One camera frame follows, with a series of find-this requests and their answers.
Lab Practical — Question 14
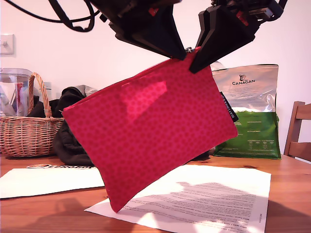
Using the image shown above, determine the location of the black white LeRobot sticker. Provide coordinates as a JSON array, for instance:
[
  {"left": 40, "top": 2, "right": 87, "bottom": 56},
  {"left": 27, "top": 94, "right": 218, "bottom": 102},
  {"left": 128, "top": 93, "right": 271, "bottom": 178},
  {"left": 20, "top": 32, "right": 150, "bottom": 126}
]
[{"left": 26, "top": 164, "right": 97, "bottom": 170}]

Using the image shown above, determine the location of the wicker basket with handle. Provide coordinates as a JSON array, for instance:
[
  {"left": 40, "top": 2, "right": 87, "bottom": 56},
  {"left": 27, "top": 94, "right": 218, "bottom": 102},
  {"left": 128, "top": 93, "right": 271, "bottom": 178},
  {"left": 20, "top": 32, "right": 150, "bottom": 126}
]
[{"left": 0, "top": 72, "right": 65, "bottom": 158}]

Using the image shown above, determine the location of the thick braided black cable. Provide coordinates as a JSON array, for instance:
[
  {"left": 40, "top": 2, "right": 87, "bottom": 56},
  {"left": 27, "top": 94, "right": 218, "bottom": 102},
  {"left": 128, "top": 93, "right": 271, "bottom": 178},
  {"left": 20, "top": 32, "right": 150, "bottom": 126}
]
[{"left": 48, "top": 0, "right": 102, "bottom": 33}]

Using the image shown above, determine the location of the pink fabric zip pouch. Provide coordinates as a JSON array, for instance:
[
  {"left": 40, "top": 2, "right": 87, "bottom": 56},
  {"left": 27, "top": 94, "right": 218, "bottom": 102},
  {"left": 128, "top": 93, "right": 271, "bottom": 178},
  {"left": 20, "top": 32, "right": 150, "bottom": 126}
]
[{"left": 62, "top": 47, "right": 239, "bottom": 214}]

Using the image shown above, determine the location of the silver green pet food bag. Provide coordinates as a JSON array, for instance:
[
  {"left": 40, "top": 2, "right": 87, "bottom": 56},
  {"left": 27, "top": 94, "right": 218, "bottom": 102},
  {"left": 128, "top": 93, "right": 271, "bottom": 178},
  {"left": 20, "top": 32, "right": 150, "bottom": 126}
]
[{"left": 211, "top": 64, "right": 281, "bottom": 160}]

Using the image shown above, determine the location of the grey capped flask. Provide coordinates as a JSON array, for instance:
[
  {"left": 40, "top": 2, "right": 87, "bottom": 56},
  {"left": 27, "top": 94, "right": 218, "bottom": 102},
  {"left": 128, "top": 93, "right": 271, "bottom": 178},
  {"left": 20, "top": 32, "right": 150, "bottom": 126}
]
[{"left": 39, "top": 82, "right": 52, "bottom": 101}]

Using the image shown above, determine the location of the clear plastic jug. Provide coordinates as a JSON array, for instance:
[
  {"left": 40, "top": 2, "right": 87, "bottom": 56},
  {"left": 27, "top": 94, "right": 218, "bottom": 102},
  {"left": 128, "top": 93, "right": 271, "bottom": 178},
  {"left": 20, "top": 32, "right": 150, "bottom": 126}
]
[{"left": 0, "top": 68, "right": 34, "bottom": 117}]

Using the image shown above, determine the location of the blank white paper sheet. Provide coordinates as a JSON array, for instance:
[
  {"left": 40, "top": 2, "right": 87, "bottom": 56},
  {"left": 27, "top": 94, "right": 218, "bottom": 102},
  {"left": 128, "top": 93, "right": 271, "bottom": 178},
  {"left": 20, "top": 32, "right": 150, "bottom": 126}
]
[{"left": 0, "top": 167, "right": 105, "bottom": 200}]

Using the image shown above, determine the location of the thin black cable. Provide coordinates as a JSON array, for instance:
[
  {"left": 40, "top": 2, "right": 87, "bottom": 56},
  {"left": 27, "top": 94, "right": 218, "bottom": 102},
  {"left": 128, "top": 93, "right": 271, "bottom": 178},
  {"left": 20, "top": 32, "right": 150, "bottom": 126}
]
[{"left": 3, "top": 0, "right": 73, "bottom": 25}]

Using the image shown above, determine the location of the black and grey jacket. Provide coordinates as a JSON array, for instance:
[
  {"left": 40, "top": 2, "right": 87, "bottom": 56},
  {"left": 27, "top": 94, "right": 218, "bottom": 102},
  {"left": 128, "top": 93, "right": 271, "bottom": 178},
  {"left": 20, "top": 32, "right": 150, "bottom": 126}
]
[{"left": 52, "top": 84, "right": 211, "bottom": 167}]

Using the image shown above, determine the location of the printed white paper sheet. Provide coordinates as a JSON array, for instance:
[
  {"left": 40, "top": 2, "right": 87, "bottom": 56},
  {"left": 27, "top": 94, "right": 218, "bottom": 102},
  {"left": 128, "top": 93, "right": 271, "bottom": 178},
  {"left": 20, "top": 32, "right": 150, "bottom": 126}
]
[{"left": 84, "top": 164, "right": 272, "bottom": 233}]

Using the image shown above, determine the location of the small black cloth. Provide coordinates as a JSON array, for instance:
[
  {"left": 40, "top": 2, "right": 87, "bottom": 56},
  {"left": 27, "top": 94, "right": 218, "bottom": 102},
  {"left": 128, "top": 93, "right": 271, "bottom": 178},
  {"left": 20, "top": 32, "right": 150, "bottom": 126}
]
[{"left": 27, "top": 96, "right": 47, "bottom": 119}]

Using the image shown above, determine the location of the white wall switch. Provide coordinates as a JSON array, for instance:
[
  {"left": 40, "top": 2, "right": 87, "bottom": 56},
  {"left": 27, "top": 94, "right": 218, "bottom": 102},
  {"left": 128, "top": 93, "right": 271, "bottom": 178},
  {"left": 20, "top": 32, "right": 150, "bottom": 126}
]
[{"left": 0, "top": 33, "right": 15, "bottom": 55}]

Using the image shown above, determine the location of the wooden chair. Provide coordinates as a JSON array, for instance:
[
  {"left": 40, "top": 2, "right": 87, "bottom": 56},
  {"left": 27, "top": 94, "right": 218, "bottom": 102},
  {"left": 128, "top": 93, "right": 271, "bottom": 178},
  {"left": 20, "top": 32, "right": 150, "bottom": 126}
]
[{"left": 283, "top": 101, "right": 311, "bottom": 163}]

